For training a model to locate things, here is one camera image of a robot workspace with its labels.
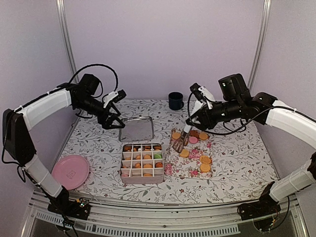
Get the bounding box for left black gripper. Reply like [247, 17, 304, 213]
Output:
[76, 95, 126, 129]

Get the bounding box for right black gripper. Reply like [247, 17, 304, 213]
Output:
[186, 98, 243, 130]

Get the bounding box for white handled food tongs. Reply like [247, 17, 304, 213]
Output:
[172, 100, 204, 153]

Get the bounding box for metal tin lid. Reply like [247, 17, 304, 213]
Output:
[118, 117, 154, 142]

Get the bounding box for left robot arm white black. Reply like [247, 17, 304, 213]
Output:
[2, 74, 126, 214]

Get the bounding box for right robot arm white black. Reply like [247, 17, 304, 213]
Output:
[182, 74, 316, 215]

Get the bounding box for brown flower cookie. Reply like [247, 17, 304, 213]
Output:
[190, 130, 199, 138]

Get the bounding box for dark blue mug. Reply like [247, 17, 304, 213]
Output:
[168, 92, 184, 111]

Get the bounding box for floral rectangular tray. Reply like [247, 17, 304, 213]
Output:
[164, 128, 213, 179]

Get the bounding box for metal cookie tin with dividers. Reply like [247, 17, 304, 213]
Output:
[119, 143, 164, 185]

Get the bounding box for round embossed biscuit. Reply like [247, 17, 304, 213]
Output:
[199, 163, 211, 173]

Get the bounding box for pink round plate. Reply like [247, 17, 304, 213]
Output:
[51, 155, 89, 191]

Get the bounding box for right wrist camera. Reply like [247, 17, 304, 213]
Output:
[190, 83, 215, 109]

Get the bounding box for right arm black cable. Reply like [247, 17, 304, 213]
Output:
[187, 92, 316, 136]

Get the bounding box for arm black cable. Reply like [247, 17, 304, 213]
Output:
[68, 64, 119, 93]
[187, 92, 316, 136]

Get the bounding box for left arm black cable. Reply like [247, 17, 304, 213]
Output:
[68, 64, 119, 93]

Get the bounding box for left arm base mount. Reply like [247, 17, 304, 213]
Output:
[47, 197, 91, 220]

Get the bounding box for aluminium front rail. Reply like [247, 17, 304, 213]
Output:
[21, 191, 311, 237]

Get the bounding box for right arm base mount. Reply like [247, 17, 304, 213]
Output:
[237, 200, 281, 220]

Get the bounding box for right aluminium corner post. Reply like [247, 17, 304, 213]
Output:
[247, 0, 272, 92]

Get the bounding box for aluminium corner post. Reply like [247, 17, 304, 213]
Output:
[247, 0, 272, 92]
[56, 0, 77, 76]

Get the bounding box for left aluminium corner post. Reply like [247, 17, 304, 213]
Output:
[56, 0, 77, 76]

